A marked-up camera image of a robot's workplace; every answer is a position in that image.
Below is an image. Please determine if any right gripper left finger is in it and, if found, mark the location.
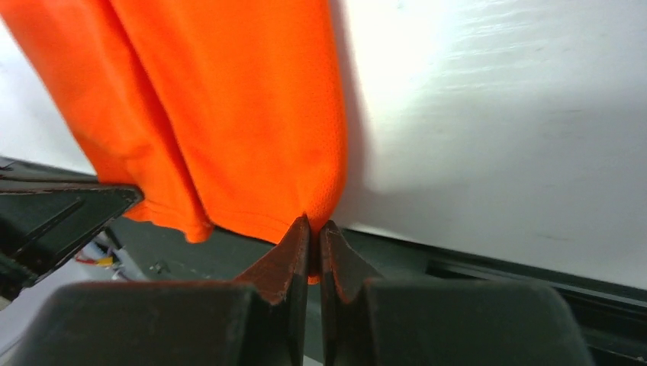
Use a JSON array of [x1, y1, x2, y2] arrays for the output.
[[12, 217, 311, 365]]

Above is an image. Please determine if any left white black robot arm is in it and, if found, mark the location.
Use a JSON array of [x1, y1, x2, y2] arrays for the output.
[[1, 168, 143, 302]]

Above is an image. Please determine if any orange t shirt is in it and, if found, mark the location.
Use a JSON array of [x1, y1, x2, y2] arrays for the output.
[[0, 0, 351, 285]]

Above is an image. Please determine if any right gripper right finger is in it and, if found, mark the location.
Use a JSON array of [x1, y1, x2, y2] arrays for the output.
[[320, 221, 594, 365]]

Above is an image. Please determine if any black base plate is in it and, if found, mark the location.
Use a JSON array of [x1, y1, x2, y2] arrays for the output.
[[0, 156, 647, 366]]

